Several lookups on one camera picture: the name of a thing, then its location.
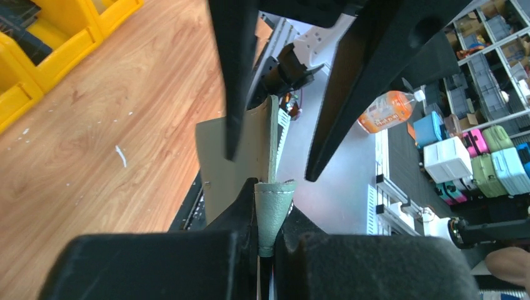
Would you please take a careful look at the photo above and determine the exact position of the black credit card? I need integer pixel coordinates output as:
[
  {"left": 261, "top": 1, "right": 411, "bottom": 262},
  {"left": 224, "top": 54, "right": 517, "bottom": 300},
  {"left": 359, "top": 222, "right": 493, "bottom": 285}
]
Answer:
[{"left": 1, "top": 0, "right": 53, "bottom": 66}]

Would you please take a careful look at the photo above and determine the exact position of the blue storage box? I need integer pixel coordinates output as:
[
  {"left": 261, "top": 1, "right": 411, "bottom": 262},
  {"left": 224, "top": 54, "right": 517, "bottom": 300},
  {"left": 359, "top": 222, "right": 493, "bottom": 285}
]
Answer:
[{"left": 413, "top": 111, "right": 447, "bottom": 149}]

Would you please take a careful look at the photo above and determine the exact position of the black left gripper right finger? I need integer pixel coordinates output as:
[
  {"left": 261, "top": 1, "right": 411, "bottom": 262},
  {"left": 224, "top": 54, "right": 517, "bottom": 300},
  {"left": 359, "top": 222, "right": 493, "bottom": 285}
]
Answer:
[{"left": 274, "top": 208, "right": 479, "bottom": 299}]

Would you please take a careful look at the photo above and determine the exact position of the green suitcase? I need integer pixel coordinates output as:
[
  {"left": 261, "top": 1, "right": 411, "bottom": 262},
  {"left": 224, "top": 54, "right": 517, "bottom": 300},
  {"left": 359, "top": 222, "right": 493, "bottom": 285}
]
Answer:
[{"left": 482, "top": 125, "right": 514, "bottom": 153}]

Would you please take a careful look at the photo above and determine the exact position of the person's hand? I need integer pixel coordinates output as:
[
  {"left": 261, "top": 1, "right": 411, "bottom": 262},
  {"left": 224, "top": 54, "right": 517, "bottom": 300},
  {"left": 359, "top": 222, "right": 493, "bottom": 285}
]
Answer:
[{"left": 484, "top": 247, "right": 529, "bottom": 295}]

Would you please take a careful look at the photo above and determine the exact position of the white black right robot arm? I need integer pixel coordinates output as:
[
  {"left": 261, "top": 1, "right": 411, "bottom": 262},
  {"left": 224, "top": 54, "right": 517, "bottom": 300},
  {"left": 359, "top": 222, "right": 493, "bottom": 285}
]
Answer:
[{"left": 208, "top": 1, "right": 468, "bottom": 182}]

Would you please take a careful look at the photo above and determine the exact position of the orange drink bottle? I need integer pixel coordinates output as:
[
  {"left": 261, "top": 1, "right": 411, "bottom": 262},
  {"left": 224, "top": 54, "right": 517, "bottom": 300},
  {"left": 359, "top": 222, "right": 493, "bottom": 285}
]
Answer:
[{"left": 357, "top": 89, "right": 426, "bottom": 134}]

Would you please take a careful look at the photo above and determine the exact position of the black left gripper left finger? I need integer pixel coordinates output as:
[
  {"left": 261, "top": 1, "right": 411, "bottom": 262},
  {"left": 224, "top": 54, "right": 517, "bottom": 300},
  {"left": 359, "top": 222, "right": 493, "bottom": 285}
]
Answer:
[{"left": 39, "top": 178, "right": 258, "bottom": 299}]

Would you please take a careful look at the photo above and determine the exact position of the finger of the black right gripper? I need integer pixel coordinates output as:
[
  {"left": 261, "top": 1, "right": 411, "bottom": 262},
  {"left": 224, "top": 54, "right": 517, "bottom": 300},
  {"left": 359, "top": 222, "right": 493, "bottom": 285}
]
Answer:
[
  {"left": 208, "top": 0, "right": 258, "bottom": 161},
  {"left": 305, "top": 1, "right": 468, "bottom": 182}
]

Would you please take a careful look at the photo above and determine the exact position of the yellow left plastic bin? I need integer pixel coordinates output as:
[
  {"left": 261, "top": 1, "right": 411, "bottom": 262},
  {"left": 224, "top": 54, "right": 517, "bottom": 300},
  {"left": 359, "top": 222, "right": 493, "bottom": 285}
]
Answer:
[{"left": 1, "top": 33, "right": 44, "bottom": 132}]

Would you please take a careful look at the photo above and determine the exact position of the light blue suitcase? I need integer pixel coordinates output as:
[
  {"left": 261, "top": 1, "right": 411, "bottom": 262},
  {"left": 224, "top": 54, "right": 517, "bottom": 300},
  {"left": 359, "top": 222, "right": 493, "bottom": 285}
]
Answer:
[{"left": 491, "top": 147, "right": 529, "bottom": 196}]

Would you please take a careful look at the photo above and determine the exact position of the yellow right plastic bin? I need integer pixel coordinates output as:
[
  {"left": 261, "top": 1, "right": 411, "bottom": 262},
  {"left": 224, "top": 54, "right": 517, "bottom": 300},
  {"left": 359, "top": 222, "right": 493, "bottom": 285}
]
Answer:
[{"left": 85, "top": 0, "right": 144, "bottom": 39}]

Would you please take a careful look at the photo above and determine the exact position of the white storage box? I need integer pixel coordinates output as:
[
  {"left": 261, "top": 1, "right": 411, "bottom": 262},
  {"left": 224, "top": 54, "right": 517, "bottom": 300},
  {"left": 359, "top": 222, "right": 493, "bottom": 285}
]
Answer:
[{"left": 423, "top": 136, "right": 473, "bottom": 184}]

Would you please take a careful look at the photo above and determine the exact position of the yellow middle plastic bin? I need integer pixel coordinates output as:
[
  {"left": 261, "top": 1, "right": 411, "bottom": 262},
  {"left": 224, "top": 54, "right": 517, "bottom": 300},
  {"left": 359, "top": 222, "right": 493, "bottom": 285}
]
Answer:
[{"left": 0, "top": 0, "right": 104, "bottom": 94}]

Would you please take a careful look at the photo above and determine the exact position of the yellow plastic bin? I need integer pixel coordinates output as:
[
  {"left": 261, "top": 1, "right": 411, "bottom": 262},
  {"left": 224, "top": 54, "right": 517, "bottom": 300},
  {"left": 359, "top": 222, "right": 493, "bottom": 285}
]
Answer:
[
  {"left": 85, "top": 0, "right": 144, "bottom": 39},
  {"left": 0, "top": 0, "right": 104, "bottom": 94},
  {"left": 1, "top": 33, "right": 44, "bottom": 132}
]

